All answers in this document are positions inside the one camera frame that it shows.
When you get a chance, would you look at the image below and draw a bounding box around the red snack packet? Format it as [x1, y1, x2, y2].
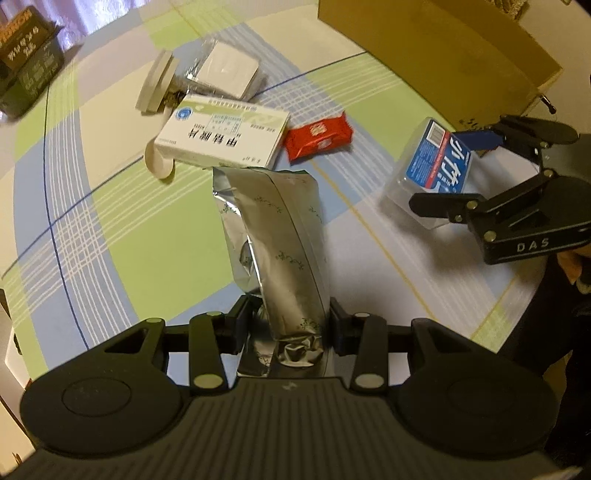
[284, 112, 353, 163]

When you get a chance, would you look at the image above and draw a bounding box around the silver foil pouch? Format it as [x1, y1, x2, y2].
[212, 167, 329, 377]

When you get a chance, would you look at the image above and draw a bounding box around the white charger plug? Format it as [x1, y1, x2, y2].
[135, 49, 179, 114]

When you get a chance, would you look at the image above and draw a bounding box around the wide white medicine box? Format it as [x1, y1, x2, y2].
[154, 95, 290, 169]

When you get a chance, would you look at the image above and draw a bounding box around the beige plastic spoon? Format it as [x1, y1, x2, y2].
[143, 138, 174, 180]

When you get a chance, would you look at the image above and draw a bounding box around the clear box blue label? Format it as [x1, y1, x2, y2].
[385, 117, 476, 230]

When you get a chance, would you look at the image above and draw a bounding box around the person right hand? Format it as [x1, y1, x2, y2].
[557, 245, 591, 294]

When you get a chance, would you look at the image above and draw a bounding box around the white adapter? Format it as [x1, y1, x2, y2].
[181, 39, 266, 101]

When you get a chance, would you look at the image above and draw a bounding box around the checked tablecloth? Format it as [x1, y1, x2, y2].
[0, 0, 546, 384]

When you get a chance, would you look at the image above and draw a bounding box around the open cardboard box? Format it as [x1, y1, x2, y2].
[318, 1, 563, 129]

